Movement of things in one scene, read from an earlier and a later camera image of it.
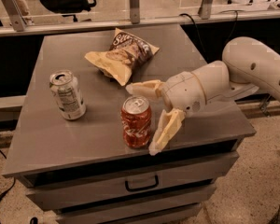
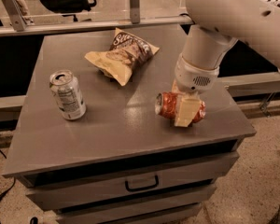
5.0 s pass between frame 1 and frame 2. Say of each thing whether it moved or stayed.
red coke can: moved
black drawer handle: stayed
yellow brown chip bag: stayed
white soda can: stayed
